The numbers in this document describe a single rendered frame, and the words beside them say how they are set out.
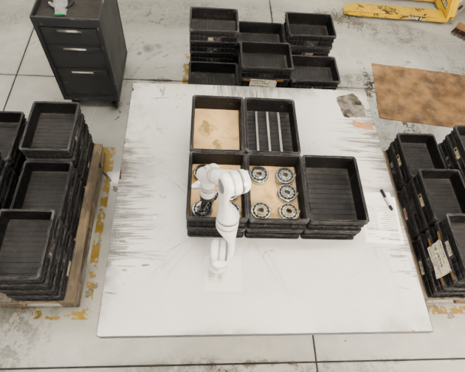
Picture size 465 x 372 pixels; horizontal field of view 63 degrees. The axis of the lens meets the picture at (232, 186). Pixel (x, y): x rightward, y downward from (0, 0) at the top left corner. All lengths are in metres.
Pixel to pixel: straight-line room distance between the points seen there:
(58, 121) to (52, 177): 0.39
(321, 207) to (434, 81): 2.64
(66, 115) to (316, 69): 2.00
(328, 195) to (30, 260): 1.66
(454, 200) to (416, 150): 0.52
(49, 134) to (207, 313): 1.61
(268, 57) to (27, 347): 2.64
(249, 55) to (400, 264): 1.95
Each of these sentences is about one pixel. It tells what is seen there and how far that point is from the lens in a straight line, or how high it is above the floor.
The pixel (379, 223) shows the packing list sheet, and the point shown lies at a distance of 2.29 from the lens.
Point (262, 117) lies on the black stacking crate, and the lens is 2.34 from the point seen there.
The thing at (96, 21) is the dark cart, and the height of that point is 0.88.
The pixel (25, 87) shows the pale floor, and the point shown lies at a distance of 3.91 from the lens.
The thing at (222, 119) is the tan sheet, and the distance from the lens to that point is 2.30.
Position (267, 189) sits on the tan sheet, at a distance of 2.05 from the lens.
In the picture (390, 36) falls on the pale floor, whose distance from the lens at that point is 4.76.
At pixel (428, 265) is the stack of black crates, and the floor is 0.27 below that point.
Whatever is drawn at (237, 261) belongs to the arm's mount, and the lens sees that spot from 1.99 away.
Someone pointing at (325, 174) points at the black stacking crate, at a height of 0.83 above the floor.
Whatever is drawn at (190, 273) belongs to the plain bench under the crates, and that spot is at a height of 0.70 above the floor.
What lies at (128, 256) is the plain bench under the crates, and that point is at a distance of 2.02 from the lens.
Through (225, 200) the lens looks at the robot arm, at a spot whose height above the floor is 1.37.
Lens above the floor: 2.57
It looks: 59 degrees down
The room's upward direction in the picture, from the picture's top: 9 degrees clockwise
